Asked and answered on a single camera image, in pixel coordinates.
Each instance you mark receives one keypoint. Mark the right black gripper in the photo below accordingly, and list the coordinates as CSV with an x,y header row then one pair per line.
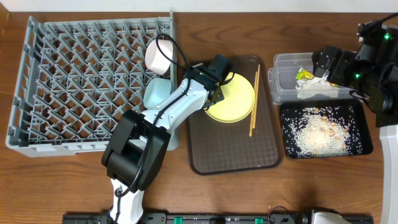
x,y
344,59

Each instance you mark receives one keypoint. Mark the yellow plate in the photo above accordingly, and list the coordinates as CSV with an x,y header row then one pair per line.
x,y
237,103

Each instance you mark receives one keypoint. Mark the green orange snack wrapper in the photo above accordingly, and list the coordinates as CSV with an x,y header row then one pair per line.
x,y
306,80

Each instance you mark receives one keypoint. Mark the white paper napkin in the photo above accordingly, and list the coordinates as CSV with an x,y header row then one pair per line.
x,y
308,93

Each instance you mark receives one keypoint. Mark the wooden chopstick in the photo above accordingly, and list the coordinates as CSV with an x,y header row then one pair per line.
x,y
254,102
256,89

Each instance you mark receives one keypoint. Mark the light blue bowl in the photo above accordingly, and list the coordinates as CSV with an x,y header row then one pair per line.
x,y
157,90

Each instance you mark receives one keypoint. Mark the white pink bowl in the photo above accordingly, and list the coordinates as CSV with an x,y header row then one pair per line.
x,y
154,60

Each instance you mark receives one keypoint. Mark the rice food waste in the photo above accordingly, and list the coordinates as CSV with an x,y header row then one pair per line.
x,y
320,132

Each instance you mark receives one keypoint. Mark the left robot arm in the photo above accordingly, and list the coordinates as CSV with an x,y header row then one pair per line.
x,y
135,153

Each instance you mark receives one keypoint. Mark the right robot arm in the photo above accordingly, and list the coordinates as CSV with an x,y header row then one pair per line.
x,y
371,75

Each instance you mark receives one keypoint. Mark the black waste tray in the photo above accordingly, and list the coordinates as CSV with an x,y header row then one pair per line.
x,y
358,111

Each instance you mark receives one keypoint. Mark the clear plastic bin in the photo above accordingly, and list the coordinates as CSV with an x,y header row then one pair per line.
x,y
284,87

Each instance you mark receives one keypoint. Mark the brown serving tray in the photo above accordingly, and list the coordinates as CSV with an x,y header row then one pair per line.
x,y
216,147

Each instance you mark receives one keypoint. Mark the grey plastic dish rack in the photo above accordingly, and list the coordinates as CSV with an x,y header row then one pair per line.
x,y
76,79

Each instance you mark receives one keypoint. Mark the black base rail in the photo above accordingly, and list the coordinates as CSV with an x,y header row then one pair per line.
x,y
161,218

